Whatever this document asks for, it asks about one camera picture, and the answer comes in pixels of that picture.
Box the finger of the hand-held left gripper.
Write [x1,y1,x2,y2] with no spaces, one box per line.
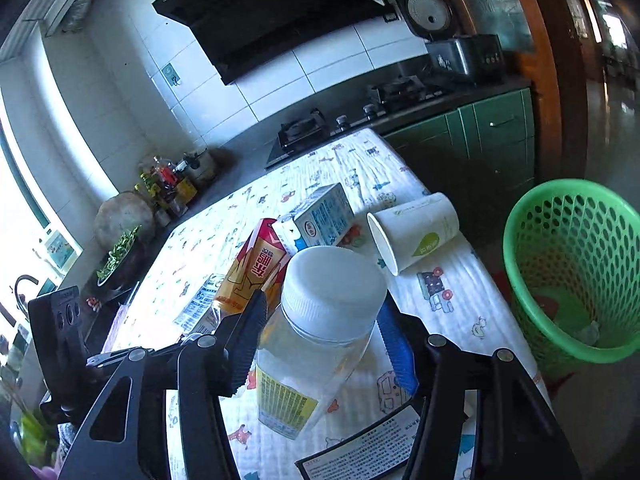
[86,350,132,368]

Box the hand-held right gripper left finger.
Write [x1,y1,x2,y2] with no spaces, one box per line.
[57,290,269,480]

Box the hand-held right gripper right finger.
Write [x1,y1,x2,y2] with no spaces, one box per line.
[377,296,583,480]

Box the clear plastic bottle white cap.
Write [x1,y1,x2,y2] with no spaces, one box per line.
[255,246,389,442]

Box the blue white milk carton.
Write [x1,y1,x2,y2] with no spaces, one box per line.
[292,183,354,249]

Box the green plastic basket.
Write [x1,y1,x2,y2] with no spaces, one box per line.
[502,179,640,379]

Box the flattened white blue carton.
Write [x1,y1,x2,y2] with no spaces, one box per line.
[173,273,227,335]

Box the cartoon printed tablecloth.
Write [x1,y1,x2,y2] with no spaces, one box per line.
[107,127,553,480]

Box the dark curved faucet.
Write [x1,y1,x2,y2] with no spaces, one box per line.
[14,274,42,313]

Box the orange red drink carton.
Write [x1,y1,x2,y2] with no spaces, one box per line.
[214,218,292,317]

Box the small picture box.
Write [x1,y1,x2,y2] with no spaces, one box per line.
[42,230,83,270]

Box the black bordered label packet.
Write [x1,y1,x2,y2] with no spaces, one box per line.
[295,404,426,480]

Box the bowl of green vegetables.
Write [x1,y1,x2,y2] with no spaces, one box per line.
[95,225,145,292]

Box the small white blue carton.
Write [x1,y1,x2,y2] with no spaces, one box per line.
[272,214,312,254]

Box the white paper cup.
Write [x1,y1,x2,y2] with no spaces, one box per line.
[367,192,461,277]

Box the red floor mat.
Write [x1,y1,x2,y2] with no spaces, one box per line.
[492,267,516,306]

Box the round wooden chopping block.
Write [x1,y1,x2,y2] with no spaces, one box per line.
[94,192,156,250]

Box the cluster of condiment bottles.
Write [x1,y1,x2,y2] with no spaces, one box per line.
[134,155,201,218]

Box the grey lidded pot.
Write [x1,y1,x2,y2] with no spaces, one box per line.
[182,147,217,187]

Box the crumpled clear wrapper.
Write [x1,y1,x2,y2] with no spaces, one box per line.
[572,319,602,347]

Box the green kitchen cabinet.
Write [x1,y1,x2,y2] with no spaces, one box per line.
[384,87,537,246]

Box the black gas stove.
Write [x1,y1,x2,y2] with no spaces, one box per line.
[264,75,453,170]

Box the black rice cooker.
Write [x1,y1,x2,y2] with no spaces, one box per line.
[393,0,504,85]

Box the black range hood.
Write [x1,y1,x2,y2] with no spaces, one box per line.
[152,0,397,86]

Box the plastic bag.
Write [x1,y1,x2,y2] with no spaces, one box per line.
[61,0,97,34]

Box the brown wooden door frame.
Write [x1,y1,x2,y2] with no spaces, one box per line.
[417,0,588,181]

